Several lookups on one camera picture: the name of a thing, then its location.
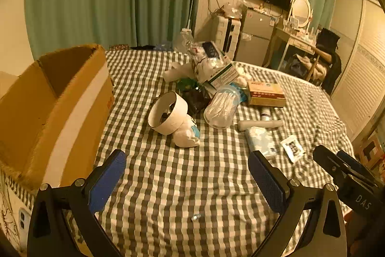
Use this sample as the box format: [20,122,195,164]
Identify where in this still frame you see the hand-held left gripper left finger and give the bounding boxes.
[27,149,127,257]

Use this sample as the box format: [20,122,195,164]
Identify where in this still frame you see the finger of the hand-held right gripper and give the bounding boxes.
[337,150,380,188]
[313,145,351,182]

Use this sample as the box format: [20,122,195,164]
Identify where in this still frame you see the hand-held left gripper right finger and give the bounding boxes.
[248,150,349,257]

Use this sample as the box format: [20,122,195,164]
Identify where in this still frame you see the brown cardboard box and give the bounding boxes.
[0,44,115,191]

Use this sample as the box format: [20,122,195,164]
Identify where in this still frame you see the clear bag of printed packs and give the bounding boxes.
[188,40,229,84]

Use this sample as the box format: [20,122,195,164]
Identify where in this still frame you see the orange printed carton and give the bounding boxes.
[356,131,385,176]

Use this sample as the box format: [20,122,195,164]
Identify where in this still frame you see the white sachet with black print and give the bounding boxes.
[280,137,305,163]

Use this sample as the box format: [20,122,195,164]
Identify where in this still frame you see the blue tissue pack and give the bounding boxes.
[244,126,279,159]

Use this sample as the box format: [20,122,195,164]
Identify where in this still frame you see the white tube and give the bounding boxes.
[237,119,284,132]

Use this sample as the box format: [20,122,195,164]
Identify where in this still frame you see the grey checked bedsheet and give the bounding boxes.
[6,48,357,257]

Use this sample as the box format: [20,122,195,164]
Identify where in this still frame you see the brown and red box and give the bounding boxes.
[247,81,286,108]

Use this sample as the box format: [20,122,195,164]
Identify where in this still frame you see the clear cotton swab container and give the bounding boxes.
[204,85,241,129]

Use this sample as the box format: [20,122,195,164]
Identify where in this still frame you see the beige cloth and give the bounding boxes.
[307,61,327,80]

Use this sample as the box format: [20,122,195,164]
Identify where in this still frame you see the white paper bowl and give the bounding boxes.
[147,91,188,135]

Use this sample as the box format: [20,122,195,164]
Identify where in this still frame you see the wooden chair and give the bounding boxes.
[304,46,334,83]

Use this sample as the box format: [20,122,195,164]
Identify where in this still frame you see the white branch print cloth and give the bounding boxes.
[0,173,33,245]

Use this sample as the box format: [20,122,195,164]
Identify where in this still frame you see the black foil packet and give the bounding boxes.
[182,85,212,116]

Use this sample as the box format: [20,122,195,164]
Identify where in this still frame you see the crumpled white tissue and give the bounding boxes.
[235,64,255,86]

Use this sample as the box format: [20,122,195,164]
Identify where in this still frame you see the green and white box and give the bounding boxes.
[207,63,240,89]

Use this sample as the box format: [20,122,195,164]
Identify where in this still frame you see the chair with clothes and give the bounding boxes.
[316,28,342,95]

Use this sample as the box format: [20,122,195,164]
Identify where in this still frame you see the green leafy packet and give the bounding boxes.
[177,78,199,92]

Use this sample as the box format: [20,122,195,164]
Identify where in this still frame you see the white dressing table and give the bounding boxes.
[263,25,319,71]

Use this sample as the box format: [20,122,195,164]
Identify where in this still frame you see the white paper roll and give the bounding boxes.
[164,61,194,83]

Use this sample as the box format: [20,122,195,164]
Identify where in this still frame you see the silver mini fridge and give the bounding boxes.
[235,8,279,66]

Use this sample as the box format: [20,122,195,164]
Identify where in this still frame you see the white suitcase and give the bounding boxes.
[211,15,241,54]

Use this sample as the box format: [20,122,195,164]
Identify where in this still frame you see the white oval mirror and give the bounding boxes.
[287,0,313,29]

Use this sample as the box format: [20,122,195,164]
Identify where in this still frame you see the large clear water bottle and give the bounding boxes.
[177,29,194,53]

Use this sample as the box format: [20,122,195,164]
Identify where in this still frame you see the clear plastic bags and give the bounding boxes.
[219,0,244,20]

